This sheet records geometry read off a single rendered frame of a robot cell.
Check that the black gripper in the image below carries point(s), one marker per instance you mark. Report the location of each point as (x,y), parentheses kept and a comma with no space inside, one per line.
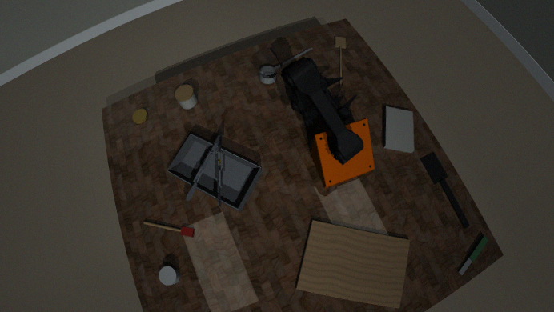
(343,112)

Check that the black spatula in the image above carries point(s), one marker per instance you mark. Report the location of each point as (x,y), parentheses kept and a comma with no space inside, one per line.
(437,174)

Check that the dark grey cylinder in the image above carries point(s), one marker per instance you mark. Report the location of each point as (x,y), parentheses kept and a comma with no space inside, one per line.
(169,275)

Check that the grey saucepan with long handle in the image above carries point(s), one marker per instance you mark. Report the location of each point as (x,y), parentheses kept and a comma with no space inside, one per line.
(268,74)

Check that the grey cylindrical canister with tan lid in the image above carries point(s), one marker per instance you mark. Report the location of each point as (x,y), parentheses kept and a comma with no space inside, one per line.
(186,97)

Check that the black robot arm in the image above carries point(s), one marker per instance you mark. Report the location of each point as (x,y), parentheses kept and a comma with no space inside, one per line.
(311,102)

